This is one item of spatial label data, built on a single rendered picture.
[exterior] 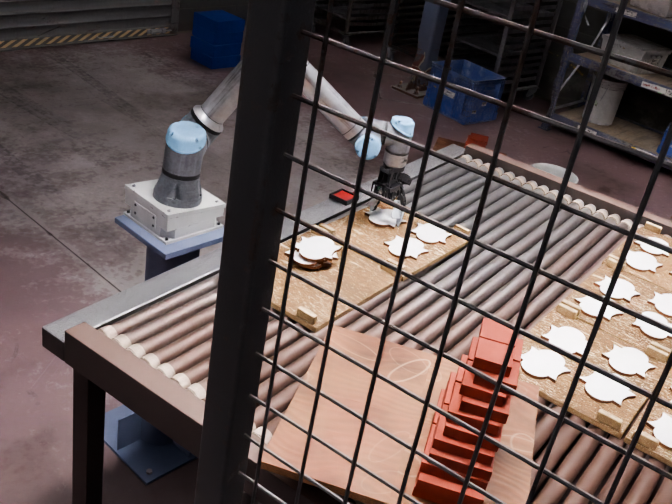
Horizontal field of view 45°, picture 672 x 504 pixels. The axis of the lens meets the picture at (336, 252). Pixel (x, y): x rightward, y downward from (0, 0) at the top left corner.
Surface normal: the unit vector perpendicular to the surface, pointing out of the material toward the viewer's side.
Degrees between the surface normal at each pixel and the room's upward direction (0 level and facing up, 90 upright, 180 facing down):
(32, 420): 0
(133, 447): 0
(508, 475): 0
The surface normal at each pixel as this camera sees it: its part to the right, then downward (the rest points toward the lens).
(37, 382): 0.16, -0.86
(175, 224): 0.71, 0.44
